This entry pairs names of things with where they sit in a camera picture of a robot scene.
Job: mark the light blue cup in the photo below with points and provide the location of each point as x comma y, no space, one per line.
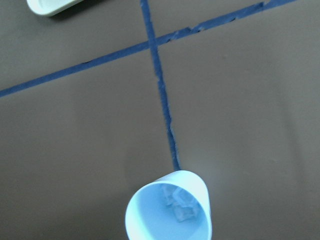
148,218

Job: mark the clear ice cubes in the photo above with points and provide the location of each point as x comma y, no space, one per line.
183,204

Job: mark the cream bear tray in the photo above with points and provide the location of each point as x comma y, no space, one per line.
49,8

